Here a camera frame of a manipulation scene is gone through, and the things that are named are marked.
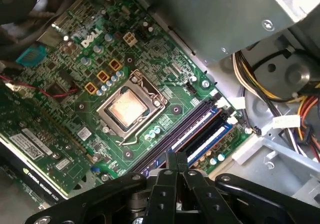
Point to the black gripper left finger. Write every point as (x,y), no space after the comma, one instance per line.
(162,204)

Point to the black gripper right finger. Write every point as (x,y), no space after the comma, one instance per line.
(200,204)

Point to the metal socket cover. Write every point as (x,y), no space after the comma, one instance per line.
(112,122)

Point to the silver CPU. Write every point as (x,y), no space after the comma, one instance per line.
(125,109)

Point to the green motherboard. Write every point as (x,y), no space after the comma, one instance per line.
(155,49)

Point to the black PC case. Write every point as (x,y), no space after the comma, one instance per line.
(262,174)

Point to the black empty RAM slot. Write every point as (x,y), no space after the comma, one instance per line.
(172,134)
(207,131)

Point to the black case fan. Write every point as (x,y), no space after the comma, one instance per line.
(15,1)

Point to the NVIDIA graphics card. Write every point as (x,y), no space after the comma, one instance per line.
(37,139)

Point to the grey power supply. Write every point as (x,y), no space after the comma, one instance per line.
(212,16)

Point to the teal port connector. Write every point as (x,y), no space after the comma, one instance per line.
(31,55)

